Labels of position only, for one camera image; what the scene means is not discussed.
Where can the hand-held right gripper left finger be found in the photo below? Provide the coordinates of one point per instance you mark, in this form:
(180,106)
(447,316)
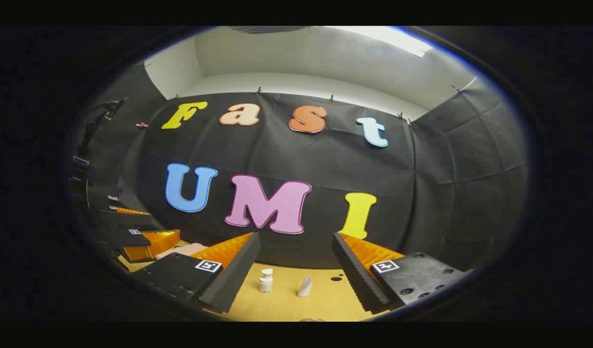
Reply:
(238,270)

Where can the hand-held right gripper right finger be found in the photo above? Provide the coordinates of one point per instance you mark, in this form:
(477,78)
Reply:
(354,275)

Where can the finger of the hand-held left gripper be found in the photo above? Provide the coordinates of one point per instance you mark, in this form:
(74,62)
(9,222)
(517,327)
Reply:
(127,239)
(127,220)

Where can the white pump bottle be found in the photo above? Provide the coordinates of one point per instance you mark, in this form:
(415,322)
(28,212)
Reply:
(266,284)

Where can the white squeeze tube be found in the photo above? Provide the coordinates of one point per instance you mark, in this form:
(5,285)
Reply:
(304,287)

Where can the pink suitcase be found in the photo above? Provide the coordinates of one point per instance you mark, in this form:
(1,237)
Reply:
(190,249)

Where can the black backdrop cloth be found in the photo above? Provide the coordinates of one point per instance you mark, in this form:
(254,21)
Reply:
(325,164)

